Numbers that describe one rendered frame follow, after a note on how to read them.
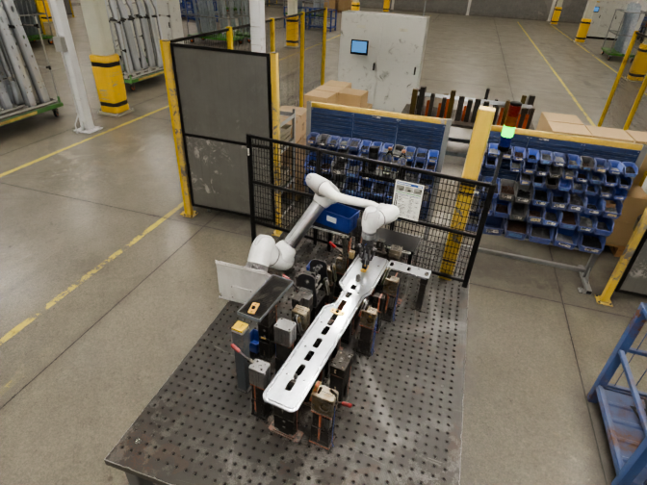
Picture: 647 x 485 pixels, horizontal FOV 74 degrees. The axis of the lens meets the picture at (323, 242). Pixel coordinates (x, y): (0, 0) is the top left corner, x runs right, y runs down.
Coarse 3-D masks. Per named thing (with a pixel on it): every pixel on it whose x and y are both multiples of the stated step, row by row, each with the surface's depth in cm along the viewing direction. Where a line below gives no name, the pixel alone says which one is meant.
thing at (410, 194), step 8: (400, 184) 306; (408, 184) 303; (416, 184) 301; (424, 184) 298; (400, 192) 309; (408, 192) 306; (416, 192) 304; (424, 192) 302; (392, 200) 315; (400, 200) 312; (408, 200) 309; (416, 200) 307; (400, 208) 315; (408, 208) 312; (416, 208) 310; (400, 216) 318; (408, 216) 315; (416, 216) 313
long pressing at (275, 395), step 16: (352, 272) 284; (368, 272) 285; (368, 288) 271; (336, 304) 256; (352, 304) 257; (320, 320) 244; (336, 320) 244; (304, 336) 233; (320, 336) 234; (336, 336) 234; (304, 352) 223; (320, 352) 224; (288, 368) 214; (320, 368) 216; (272, 384) 206; (304, 384) 206; (272, 400) 198; (288, 400) 198
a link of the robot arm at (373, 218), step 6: (366, 210) 261; (372, 210) 260; (366, 216) 261; (372, 216) 260; (378, 216) 262; (366, 222) 262; (372, 222) 261; (378, 222) 264; (384, 222) 268; (366, 228) 264; (372, 228) 264
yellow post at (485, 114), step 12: (480, 108) 266; (492, 108) 267; (480, 120) 267; (492, 120) 265; (480, 132) 270; (480, 144) 274; (468, 156) 280; (480, 156) 277; (468, 168) 284; (456, 204) 299; (468, 204) 296; (456, 216) 303; (444, 252) 322; (456, 252) 317; (444, 264) 326
